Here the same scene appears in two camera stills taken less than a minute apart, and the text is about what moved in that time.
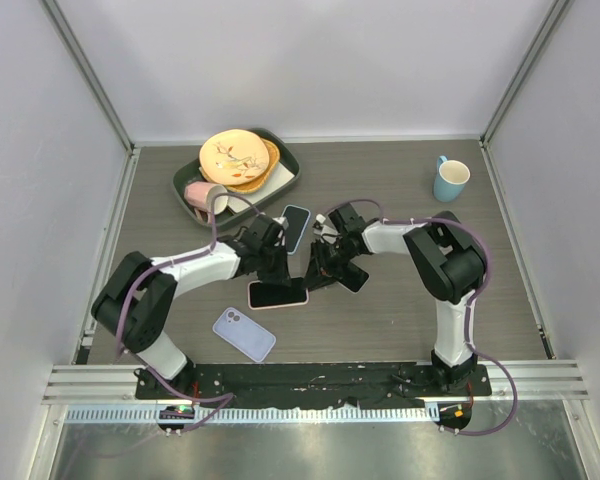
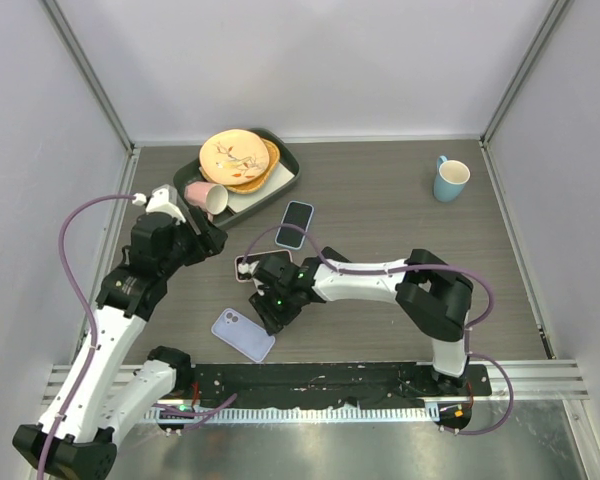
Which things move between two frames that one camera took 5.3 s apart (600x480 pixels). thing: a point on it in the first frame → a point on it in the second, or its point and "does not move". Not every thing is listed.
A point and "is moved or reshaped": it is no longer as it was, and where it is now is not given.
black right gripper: x=320 y=273 → x=273 y=318
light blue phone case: x=297 y=218 does not move
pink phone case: x=264 y=295 is moved or reshaped
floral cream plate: x=234 y=157 does not move
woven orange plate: x=259 y=182 does not move
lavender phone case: x=244 y=334 does not move
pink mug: x=199 y=196 does not move
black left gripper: x=282 y=274 → x=210 y=240
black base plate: x=291 y=385 does not move
